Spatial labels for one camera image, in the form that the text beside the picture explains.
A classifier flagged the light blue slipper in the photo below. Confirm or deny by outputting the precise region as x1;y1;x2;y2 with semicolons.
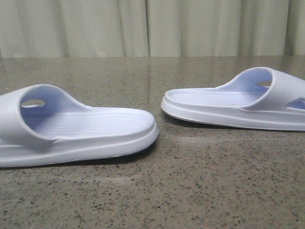
161;67;305;132
0;84;158;167

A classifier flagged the pale green curtain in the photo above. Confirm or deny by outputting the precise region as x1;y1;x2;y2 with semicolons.
0;0;305;58

